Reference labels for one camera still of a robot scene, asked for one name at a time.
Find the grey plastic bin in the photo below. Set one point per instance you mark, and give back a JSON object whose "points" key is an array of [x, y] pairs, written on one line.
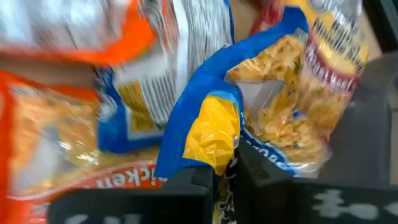
{"points": [[357, 124]]}

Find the orange Maruchan chicken ramen pack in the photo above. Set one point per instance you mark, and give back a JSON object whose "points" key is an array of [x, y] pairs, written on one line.
{"points": [[118, 46], [46, 130]]}

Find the red Maruchan ramen pack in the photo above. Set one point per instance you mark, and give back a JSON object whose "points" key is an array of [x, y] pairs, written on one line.
{"points": [[267, 15]]}

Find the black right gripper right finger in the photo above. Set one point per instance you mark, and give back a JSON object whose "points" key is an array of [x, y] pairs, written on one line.
{"points": [[311, 202]]}

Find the blue Maruchan ramen pack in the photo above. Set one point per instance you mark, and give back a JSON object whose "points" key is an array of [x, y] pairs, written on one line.
{"points": [[211, 93], [115, 133]]}

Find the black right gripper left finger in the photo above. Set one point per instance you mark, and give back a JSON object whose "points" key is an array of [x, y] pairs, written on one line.
{"points": [[140, 205]]}

